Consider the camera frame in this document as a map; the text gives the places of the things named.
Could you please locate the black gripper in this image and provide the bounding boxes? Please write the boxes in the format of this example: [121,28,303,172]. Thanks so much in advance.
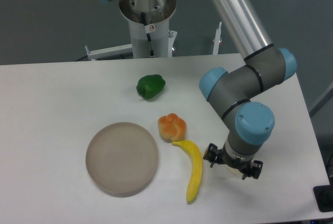
[203,143,263,180]

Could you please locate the yellow banana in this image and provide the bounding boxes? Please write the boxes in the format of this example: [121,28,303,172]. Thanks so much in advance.
[172,140,203,204]

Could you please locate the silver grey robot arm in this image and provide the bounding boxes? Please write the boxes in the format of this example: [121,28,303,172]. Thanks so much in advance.
[105,0,297,179]

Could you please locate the white pear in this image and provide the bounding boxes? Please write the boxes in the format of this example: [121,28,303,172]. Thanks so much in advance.
[226,166,242,177]

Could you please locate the orange bread roll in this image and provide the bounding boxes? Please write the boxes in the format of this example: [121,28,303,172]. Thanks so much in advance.
[158,113,187,141]

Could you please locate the black device at edge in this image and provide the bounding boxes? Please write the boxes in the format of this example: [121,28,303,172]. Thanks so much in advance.
[313,185,332,213]

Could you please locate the beige round plate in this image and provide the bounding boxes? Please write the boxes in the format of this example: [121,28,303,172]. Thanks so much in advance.
[85,122,159,197]

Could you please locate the green bell pepper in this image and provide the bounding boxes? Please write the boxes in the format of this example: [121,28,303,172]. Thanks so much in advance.
[136,74,166,100]

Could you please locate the white metal bracket right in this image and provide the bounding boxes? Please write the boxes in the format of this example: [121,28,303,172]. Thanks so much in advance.
[212,21,223,55]

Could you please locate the white metal bracket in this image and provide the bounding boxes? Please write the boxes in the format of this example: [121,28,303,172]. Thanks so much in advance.
[85,44,132,60]
[212,21,223,55]

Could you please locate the white metal bracket left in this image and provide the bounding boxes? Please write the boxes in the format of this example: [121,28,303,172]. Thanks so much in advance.
[85,44,132,60]

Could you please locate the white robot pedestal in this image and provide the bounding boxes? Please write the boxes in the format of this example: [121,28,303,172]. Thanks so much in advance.
[119,0,176,58]

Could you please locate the black cable on pedestal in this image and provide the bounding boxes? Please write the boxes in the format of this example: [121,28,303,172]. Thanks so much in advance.
[140,12,156,58]

